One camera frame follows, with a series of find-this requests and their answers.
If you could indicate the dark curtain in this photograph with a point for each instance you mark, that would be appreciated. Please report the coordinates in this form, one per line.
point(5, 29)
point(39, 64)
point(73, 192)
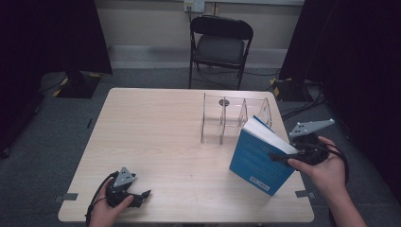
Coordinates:
point(356, 63)
point(47, 34)

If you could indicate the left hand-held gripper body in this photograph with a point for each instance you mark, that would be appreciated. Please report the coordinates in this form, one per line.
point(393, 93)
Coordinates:
point(121, 186)

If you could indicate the person's right hand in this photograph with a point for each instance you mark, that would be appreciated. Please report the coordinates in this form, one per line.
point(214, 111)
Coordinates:
point(324, 173)

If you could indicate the blue paperback book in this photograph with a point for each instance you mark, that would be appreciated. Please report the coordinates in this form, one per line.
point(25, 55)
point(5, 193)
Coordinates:
point(258, 160)

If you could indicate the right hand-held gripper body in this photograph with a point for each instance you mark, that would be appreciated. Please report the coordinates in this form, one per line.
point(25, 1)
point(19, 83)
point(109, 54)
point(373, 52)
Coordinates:
point(310, 148)

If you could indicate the clear acrylic book rack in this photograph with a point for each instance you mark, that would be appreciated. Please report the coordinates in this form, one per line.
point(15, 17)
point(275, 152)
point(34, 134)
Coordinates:
point(220, 121)

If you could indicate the grey tape strip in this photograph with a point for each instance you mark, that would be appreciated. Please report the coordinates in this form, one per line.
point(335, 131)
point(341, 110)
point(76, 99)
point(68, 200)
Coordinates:
point(305, 194)
point(67, 197)

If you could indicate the black folding chair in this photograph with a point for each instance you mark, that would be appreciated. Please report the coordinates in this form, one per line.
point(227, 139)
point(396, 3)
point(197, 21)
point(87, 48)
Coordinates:
point(220, 47)

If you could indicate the round grey table grommet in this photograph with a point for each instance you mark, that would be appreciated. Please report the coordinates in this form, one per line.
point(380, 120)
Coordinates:
point(223, 101)

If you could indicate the person's left hand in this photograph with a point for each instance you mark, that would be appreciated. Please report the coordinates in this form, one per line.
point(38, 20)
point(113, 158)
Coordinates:
point(105, 213)

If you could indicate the black stand base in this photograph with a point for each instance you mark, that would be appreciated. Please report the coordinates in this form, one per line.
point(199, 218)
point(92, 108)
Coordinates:
point(288, 90)
point(78, 86)

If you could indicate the white wall socket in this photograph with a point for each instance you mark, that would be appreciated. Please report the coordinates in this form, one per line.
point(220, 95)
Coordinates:
point(194, 5)

